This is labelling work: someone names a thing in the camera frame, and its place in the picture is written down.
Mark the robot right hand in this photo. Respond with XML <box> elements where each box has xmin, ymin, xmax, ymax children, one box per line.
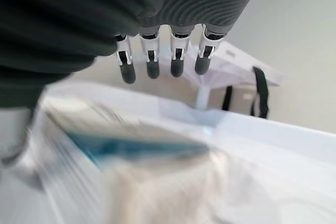
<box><xmin>0</xmin><ymin>0</ymin><xmax>268</xmax><ymax>167</ymax></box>

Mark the white blue medicine box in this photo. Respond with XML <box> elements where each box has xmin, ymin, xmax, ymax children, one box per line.
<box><xmin>26</xmin><ymin>95</ymin><xmax>237</xmax><ymax>224</ymax></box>

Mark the white side shelf board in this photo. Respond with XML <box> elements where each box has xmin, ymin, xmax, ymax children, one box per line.
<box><xmin>157</xmin><ymin>39</ymin><xmax>286</xmax><ymax>112</ymax></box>

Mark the white medical cart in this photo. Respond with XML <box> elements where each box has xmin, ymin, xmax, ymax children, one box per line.
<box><xmin>34</xmin><ymin>81</ymin><xmax>336</xmax><ymax>224</ymax></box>

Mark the thin black hanging strap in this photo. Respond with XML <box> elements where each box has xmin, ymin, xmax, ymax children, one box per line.
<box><xmin>221</xmin><ymin>86</ymin><xmax>234</xmax><ymax>111</ymax></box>

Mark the wide black hanging strap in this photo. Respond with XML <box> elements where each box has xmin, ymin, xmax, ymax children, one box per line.
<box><xmin>250</xmin><ymin>66</ymin><xmax>270</xmax><ymax>119</ymax></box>

